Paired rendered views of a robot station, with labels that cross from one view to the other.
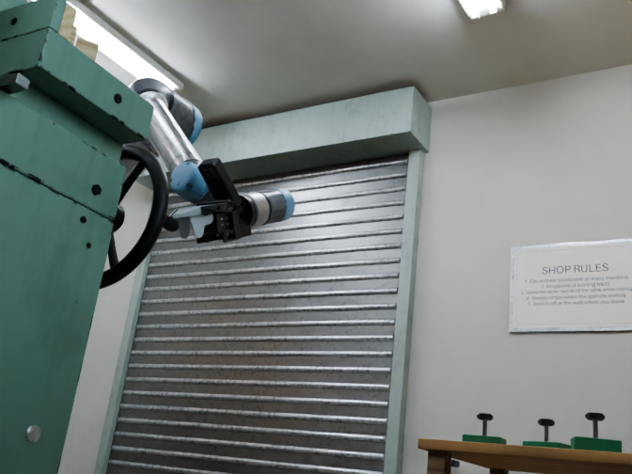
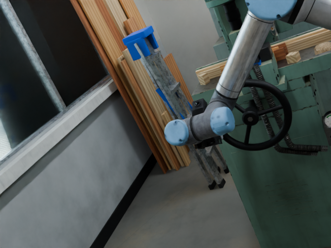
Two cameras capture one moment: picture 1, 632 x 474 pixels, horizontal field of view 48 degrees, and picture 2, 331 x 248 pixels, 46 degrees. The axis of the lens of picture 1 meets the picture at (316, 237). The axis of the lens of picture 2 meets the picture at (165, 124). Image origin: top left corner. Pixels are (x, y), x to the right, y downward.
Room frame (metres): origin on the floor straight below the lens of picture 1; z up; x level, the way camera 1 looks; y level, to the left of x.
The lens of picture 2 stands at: (2.54, -0.02, 1.36)
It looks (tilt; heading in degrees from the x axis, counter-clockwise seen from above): 18 degrees down; 175
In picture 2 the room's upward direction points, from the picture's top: 24 degrees counter-clockwise
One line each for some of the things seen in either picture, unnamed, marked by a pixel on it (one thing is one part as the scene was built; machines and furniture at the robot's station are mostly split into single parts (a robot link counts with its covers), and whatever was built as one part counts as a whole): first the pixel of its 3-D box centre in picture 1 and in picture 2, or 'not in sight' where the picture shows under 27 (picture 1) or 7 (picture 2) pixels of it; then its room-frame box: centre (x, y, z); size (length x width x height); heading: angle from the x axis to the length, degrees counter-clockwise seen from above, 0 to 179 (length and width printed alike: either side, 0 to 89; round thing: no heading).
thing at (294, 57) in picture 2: not in sight; (293, 57); (1.18, 0.66, 0.92); 0.04 x 0.03 x 0.03; 34
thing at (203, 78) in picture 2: (83, 59); (204, 78); (0.91, 0.37, 0.92); 0.04 x 0.03 x 0.04; 23
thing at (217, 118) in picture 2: not in sight; (214, 120); (1.52, 0.20, 0.96); 0.11 x 0.11 x 0.08; 56
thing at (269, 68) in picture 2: not in sight; (258, 73); (1.16, 0.51, 0.91); 0.15 x 0.14 x 0.09; 59
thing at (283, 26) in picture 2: not in sight; (279, 17); (0.89, 0.80, 1.02); 0.09 x 0.07 x 0.12; 59
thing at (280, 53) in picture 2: not in sight; (259, 61); (1.04, 0.58, 0.92); 0.22 x 0.02 x 0.05; 59
